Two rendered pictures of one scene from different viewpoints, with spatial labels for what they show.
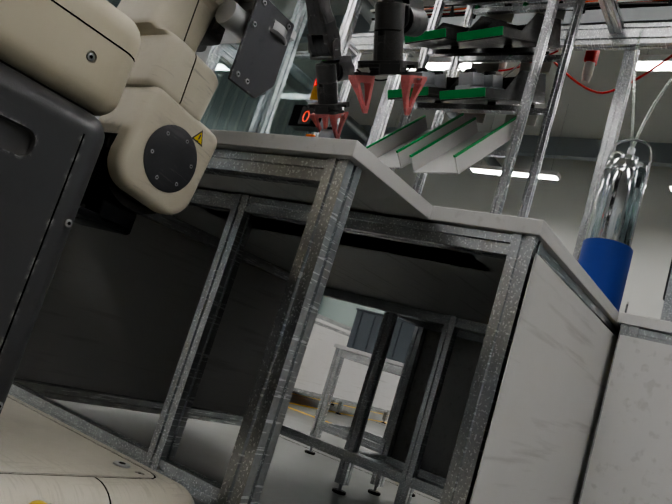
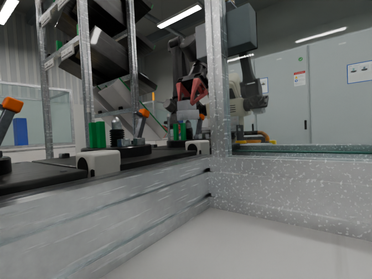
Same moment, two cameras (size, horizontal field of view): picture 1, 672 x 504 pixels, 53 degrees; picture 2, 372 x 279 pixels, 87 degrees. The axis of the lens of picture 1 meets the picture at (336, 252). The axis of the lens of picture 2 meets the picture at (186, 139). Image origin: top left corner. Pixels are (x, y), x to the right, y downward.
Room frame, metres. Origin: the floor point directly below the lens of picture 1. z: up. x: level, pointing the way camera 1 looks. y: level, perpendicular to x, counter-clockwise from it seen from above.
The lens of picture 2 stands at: (2.46, 0.12, 1.01)
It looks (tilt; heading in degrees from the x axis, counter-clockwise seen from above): 2 degrees down; 181
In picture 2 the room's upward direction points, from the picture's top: 3 degrees counter-clockwise
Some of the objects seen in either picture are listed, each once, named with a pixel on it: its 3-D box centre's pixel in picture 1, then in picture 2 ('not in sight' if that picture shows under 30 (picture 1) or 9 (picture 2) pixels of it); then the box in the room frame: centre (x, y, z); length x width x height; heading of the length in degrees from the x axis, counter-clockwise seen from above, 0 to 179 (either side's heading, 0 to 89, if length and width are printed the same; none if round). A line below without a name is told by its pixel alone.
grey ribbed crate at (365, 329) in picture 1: (413, 346); not in sight; (3.86, -0.58, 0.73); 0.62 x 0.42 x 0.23; 54
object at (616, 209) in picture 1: (621, 191); not in sight; (2.13, -0.84, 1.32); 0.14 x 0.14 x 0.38
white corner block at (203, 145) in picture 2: not in sight; (197, 148); (1.97, 0.14, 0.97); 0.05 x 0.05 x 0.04; 54
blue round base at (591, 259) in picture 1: (598, 284); not in sight; (2.13, -0.84, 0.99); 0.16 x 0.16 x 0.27
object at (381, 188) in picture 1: (274, 195); not in sight; (1.61, 0.18, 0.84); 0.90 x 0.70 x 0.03; 54
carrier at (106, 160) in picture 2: not in sight; (117, 135); (2.04, -0.03, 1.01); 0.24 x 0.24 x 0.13; 54
